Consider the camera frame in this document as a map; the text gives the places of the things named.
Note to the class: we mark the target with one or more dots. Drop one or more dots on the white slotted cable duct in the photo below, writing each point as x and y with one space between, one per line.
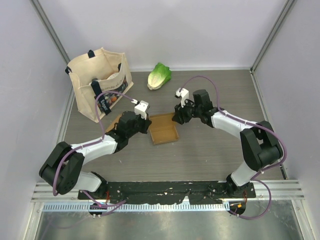
87 206

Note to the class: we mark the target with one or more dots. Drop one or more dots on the brown cardboard box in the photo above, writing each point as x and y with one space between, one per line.
112 125

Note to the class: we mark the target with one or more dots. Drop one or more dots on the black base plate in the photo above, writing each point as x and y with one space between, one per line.
171 192

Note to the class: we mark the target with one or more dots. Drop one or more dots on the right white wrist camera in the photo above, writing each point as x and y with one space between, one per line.
183 95

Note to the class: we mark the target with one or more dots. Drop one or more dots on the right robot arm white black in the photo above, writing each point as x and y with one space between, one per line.
260 147

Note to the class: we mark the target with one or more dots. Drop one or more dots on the green lettuce head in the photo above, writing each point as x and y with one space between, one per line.
159 76

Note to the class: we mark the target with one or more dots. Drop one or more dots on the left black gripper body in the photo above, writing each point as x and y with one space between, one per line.
140 125

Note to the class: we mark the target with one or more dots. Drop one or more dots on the white item inside bag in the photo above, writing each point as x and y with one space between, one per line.
113 75

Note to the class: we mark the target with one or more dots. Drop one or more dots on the beige canvas tote bag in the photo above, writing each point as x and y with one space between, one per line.
89 77

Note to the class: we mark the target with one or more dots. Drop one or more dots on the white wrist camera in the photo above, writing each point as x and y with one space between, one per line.
141 108
183 95

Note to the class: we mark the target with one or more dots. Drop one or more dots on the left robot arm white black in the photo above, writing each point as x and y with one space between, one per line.
63 168

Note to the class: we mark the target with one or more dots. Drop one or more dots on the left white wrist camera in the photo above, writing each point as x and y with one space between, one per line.
141 108

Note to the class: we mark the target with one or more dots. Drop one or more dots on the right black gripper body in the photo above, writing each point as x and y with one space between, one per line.
186 113

